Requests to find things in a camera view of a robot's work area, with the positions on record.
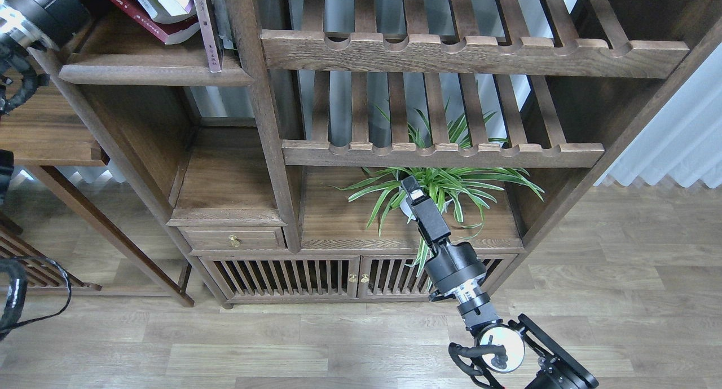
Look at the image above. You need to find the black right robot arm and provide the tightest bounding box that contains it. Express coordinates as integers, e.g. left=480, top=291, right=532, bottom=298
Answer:
left=402, top=175, right=598, bottom=388

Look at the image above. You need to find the brass drawer knob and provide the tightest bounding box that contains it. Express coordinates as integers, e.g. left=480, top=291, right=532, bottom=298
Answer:
left=228, top=235, right=241, bottom=249

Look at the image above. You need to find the white plant pot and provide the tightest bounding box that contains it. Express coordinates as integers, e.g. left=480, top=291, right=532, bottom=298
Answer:
left=399, top=198, right=453, bottom=220

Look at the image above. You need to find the green spider plant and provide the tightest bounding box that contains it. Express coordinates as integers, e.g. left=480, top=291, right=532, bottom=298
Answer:
left=331, top=113, right=544, bottom=237

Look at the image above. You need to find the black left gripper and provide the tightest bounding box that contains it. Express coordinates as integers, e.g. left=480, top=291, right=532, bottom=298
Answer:
left=5, top=0, right=90, bottom=46

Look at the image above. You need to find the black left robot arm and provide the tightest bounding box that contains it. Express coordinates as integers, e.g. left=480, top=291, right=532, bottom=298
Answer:
left=1, top=0, right=90, bottom=341

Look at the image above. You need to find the dark wooden slatted bench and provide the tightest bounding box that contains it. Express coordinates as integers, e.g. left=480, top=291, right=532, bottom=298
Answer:
left=0, top=211, right=103, bottom=291

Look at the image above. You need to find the yellow green paperback book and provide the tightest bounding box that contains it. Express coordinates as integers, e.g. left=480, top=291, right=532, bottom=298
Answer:
left=137, top=0, right=196, bottom=24

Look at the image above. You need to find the red paperback book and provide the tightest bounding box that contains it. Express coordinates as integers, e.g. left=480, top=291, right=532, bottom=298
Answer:
left=109, top=0, right=200, bottom=45

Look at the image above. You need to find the thin upright book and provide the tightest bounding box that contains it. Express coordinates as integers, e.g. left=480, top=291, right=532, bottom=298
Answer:
left=193, top=0, right=223, bottom=73

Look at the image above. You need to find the white curtain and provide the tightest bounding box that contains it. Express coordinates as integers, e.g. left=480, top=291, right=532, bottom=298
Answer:
left=594, top=46, right=721, bottom=188

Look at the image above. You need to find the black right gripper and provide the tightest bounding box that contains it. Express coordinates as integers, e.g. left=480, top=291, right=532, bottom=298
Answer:
left=400, top=176, right=487, bottom=295

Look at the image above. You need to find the dark wooden bookshelf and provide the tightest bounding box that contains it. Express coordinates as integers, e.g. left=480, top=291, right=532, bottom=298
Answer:
left=2, top=0, right=720, bottom=306

